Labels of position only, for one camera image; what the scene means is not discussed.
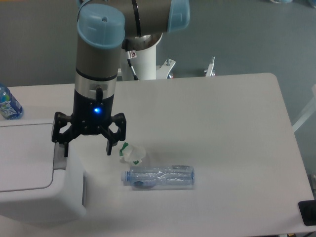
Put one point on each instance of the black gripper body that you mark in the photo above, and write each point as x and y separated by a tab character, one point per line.
89	114

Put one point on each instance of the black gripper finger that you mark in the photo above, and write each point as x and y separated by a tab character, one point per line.
113	137
64	130

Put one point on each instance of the white push-lid trash can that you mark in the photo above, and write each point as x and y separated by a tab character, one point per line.
40	180

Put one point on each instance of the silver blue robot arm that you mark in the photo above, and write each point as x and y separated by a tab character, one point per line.
102	27

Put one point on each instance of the crumpled white green wrapper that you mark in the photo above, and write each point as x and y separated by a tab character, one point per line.
133	155

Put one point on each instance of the clear empty plastic bottle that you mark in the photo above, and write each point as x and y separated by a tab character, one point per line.
174	177

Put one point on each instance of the blue labelled drink bottle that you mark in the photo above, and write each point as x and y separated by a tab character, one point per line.
10	108

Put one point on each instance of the black device at table edge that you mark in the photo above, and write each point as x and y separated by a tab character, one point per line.
308	212

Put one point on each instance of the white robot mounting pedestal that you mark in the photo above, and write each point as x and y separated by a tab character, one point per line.
138	59

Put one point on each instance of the white table leg frame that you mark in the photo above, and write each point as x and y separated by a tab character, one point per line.
306	112

